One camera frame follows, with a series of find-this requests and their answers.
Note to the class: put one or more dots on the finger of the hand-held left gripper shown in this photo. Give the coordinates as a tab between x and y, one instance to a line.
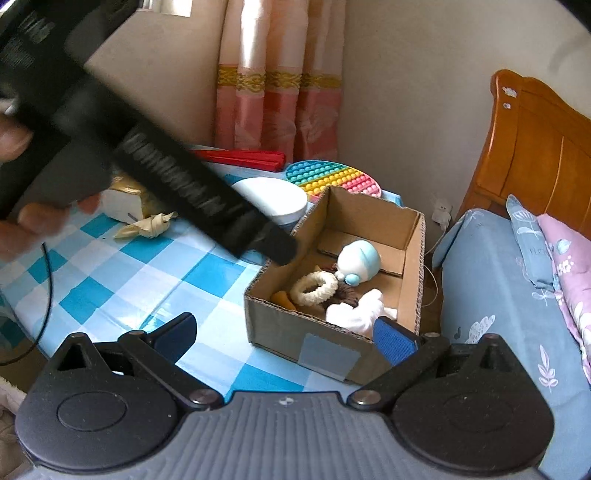
194	194

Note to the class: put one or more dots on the gold tissue pack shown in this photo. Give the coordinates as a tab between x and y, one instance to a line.
120	203

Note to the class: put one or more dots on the pink curtain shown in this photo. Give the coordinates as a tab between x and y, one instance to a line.
277	69

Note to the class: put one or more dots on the blue bed sheet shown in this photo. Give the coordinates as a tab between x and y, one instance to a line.
489	295

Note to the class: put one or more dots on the brown knitted scrunchie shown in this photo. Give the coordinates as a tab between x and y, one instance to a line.
346	295

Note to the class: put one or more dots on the brown cardboard box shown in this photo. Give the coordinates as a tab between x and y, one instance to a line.
286	332

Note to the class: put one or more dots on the rainbow bubble pop toy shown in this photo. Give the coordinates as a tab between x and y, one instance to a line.
337	177

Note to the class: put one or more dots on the red folded fan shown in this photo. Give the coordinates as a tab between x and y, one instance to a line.
249	158

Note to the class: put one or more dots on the blue checkered tablecloth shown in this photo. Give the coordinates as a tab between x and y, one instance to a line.
129	286

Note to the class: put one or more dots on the white cloth bunny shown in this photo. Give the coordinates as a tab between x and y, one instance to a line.
360	316

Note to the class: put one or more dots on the blue floral pillow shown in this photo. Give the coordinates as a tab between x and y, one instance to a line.
531	249

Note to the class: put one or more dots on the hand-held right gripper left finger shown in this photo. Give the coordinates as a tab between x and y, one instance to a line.
178	333

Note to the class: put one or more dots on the cream cloth bow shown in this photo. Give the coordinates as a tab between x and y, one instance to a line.
147	226

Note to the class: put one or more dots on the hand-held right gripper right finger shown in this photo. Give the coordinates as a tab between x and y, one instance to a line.
392	340

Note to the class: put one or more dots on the cream knitted scrunchie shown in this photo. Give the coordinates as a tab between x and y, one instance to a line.
307	297

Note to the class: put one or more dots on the orange foam earplug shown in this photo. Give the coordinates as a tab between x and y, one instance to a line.
281	299

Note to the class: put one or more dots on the white wall plug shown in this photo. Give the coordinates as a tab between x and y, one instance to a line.
442	212

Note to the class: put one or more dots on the person's left hand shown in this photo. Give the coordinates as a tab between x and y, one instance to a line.
32	221

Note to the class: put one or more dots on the blue round plush toy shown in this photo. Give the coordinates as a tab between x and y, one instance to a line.
360	258

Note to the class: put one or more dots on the pink floral pillow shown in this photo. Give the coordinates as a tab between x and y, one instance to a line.
572	277

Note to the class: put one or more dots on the wooden bed headboard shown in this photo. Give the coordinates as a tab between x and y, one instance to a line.
531	152

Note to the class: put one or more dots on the clear jar with white lid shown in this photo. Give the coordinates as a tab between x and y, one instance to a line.
277	196

